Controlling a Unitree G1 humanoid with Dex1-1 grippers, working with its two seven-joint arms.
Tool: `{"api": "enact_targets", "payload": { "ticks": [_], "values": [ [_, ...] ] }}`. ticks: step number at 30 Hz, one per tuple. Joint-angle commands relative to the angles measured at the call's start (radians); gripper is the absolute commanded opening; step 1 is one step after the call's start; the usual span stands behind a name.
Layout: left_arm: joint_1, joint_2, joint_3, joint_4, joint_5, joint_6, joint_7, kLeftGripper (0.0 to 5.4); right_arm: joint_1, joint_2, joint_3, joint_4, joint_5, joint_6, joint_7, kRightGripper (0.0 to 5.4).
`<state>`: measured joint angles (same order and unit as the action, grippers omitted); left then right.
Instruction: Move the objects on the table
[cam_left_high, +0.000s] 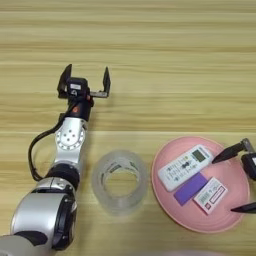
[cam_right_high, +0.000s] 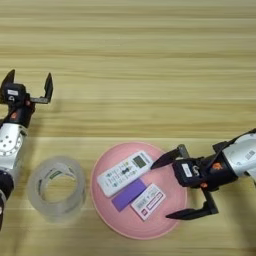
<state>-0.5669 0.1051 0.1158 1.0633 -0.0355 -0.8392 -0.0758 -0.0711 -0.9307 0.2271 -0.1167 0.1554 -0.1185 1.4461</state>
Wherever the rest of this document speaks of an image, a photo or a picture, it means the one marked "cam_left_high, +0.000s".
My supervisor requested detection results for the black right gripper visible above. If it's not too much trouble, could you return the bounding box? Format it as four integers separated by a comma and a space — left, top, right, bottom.
211, 138, 256, 214

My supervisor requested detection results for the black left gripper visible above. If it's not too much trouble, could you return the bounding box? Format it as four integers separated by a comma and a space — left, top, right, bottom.
57, 63, 112, 122

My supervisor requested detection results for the purple rectangular block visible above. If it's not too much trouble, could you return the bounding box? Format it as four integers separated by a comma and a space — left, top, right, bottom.
173, 172, 209, 207

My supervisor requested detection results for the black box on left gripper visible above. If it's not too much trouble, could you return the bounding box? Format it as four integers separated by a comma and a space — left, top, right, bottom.
67, 77, 90, 98

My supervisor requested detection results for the clear tape roll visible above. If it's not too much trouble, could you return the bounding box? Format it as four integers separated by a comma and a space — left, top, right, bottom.
91, 149, 150, 217

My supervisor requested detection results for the white and red eraser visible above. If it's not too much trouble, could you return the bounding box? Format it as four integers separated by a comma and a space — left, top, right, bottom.
192, 177, 229, 216

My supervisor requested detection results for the white remote control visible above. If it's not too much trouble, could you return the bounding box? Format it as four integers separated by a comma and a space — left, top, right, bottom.
157, 144, 215, 193

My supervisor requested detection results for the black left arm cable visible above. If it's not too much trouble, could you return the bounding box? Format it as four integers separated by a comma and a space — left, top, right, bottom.
28, 113, 73, 183

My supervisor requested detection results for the pink round plate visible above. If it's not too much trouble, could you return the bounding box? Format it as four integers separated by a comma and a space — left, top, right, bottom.
151, 135, 251, 234

